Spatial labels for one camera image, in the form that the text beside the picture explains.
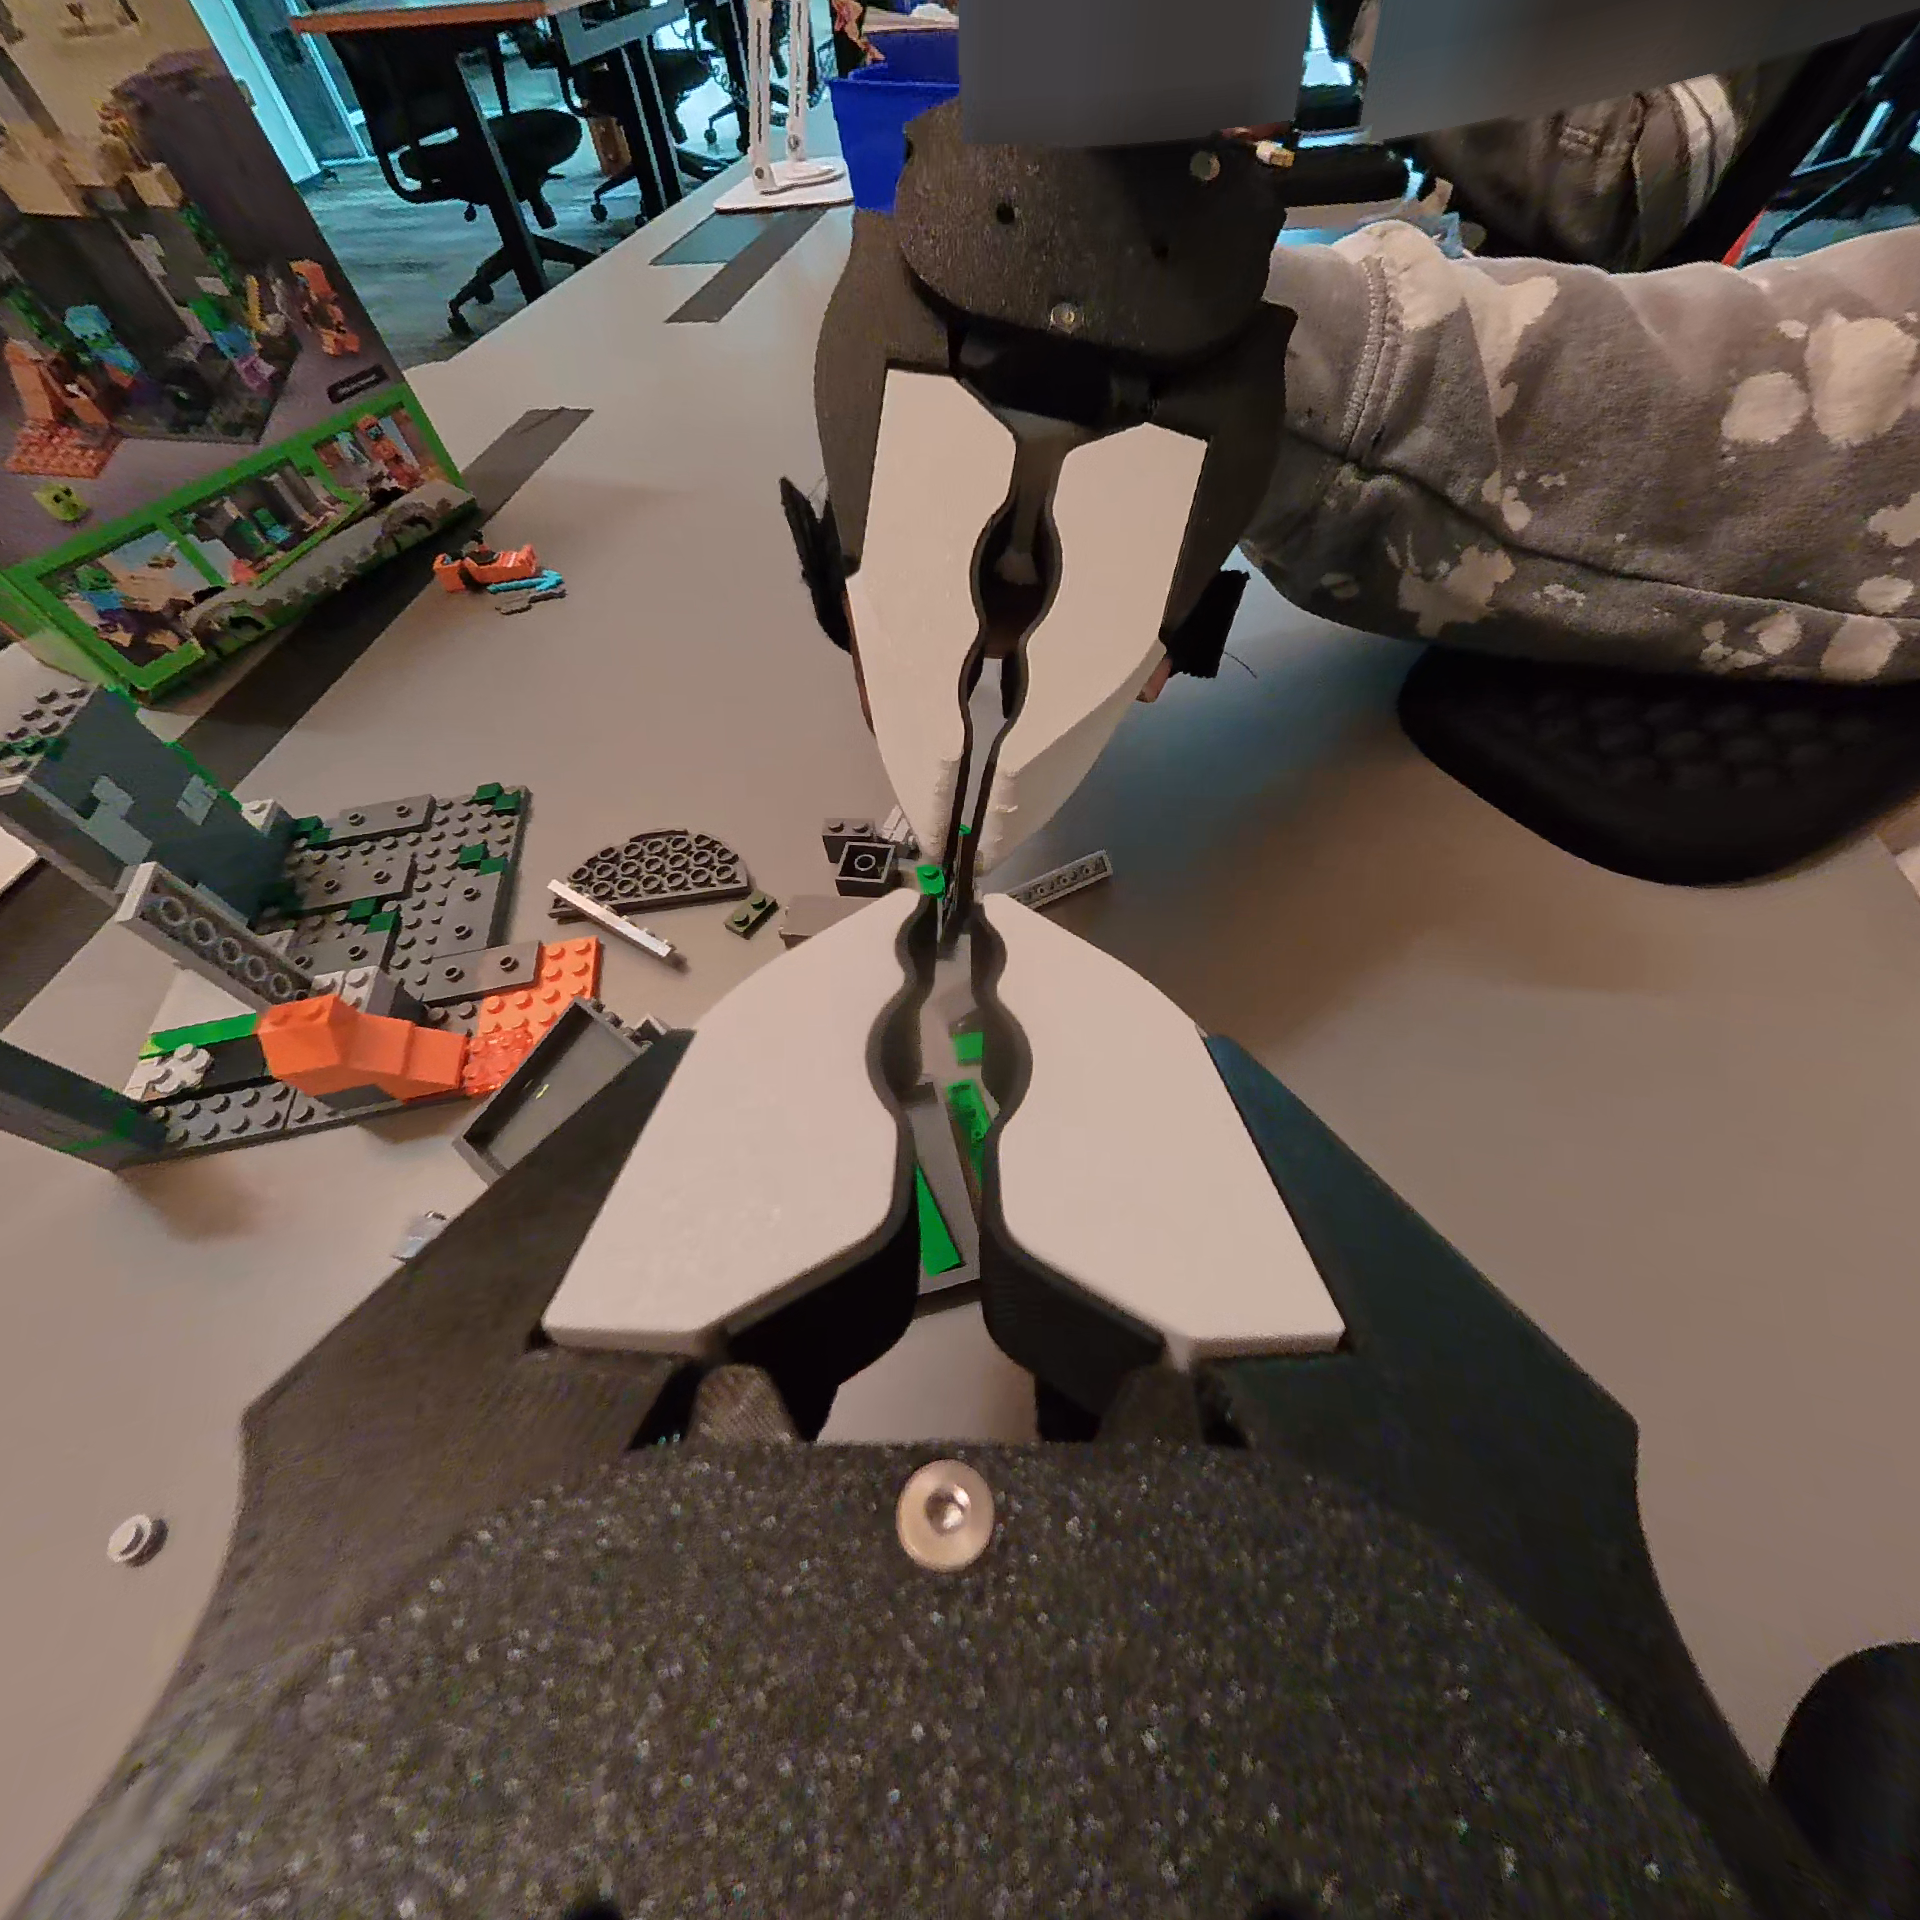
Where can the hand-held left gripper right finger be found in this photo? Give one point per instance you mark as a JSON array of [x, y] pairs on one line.
[[1172, 1199]]

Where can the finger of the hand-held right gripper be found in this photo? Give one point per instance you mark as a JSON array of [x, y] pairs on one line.
[[1125, 571], [917, 571]]

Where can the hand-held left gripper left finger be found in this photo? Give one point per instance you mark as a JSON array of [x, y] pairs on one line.
[[720, 1199]]

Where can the person's right forearm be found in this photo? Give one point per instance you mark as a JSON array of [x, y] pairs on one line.
[[1593, 450]]

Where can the orange lego plate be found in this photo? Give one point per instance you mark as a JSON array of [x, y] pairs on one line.
[[526, 1005]]

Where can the grey lego brick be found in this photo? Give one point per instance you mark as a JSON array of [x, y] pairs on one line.
[[423, 1231]]

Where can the thin light grey lego plate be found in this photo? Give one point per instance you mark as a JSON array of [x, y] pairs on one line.
[[613, 918]]

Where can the light grey holed lego plate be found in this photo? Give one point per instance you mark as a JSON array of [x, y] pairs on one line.
[[1067, 875]]

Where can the dark grey half-round lego plate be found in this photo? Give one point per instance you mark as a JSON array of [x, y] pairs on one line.
[[662, 868]]

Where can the orange lego slope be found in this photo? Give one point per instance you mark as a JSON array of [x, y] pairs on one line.
[[361, 1053]]

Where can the light blue lego piece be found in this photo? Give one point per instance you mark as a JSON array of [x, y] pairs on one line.
[[526, 594]]

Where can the small orange lego piece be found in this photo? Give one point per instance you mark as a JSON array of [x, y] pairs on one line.
[[489, 566]]

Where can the grey lego baseplate build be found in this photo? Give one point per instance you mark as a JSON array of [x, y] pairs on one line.
[[181, 840]]

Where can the small round grey lego piece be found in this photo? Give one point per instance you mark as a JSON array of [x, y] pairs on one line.
[[132, 1539]]

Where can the lego set box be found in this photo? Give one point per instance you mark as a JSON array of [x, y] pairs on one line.
[[196, 329]]

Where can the blue storage bin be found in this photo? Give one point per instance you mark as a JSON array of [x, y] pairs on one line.
[[896, 136]]

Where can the black office chair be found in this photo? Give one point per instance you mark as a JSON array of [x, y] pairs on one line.
[[453, 136], [646, 120]]

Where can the dark grey lego window frame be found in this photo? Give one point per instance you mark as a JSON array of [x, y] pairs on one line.
[[540, 1096]]

